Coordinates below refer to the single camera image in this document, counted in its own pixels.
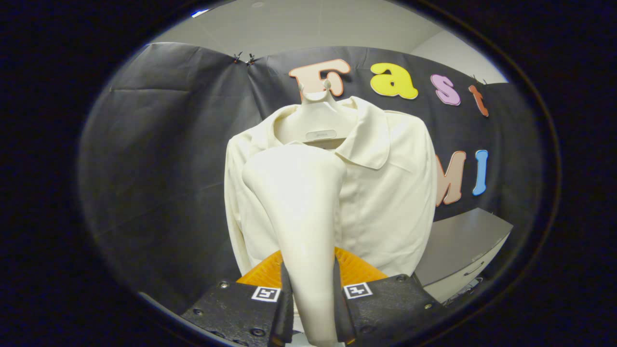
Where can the white clothes hanger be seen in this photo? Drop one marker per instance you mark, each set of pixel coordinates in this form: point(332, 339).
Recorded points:
point(313, 120)

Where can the cream button-up shirt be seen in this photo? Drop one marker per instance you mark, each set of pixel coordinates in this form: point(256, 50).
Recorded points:
point(385, 202)

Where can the small black clip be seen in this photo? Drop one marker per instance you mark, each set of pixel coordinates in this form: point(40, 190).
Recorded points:
point(237, 58)
point(250, 59)

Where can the grey-topped white cabinet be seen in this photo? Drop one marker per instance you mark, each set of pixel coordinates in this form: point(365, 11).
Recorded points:
point(458, 241)

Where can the white garment steamer head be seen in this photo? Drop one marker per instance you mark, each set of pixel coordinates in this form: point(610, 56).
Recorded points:
point(299, 217)

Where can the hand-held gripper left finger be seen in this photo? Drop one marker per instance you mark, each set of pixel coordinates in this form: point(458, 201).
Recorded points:
point(241, 313)

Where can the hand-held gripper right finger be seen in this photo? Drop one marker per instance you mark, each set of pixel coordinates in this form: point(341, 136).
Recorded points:
point(385, 308)

